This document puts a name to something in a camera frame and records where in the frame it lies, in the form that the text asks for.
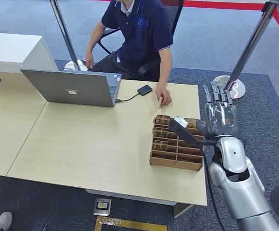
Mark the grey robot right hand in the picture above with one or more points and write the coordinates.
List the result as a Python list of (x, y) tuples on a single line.
[(220, 119)]

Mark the person's left hand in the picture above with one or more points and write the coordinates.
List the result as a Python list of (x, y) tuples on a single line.
[(164, 94)]

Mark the person's right hand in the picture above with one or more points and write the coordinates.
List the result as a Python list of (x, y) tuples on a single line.
[(89, 60)]

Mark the person's right forearm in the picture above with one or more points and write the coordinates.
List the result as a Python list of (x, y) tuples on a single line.
[(93, 36)]

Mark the person's left forearm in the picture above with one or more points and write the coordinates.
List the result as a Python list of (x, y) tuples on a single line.
[(166, 65)]

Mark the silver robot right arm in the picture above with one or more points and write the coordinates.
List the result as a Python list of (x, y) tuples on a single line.
[(243, 191)]

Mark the person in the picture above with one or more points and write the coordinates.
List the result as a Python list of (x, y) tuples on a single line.
[(142, 35)]

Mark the brown wooden card organizer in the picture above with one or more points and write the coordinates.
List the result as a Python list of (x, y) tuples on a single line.
[(176, 161)]

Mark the black external drive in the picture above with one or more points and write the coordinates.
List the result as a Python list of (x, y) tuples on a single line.
[(145, 90)]

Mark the grey laptop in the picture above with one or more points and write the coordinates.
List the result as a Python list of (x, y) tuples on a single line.
[(67, 87)]

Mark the black office chair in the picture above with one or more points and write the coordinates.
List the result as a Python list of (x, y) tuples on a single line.
[(179, 12)]

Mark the white cabinet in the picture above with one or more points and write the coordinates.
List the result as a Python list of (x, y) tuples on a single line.
[(9, 47)]

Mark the silver floor socket box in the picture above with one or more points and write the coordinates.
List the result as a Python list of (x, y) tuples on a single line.
[(102, 206)]

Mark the grey shoe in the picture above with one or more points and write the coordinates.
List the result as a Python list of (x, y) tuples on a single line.
[(2, 221)]

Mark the chrome stanchion post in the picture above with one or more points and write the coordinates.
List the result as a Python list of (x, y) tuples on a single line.
[(65, 35), (249, 44)]

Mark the white desk frame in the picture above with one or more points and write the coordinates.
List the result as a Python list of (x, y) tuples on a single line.
[(180, 209)]

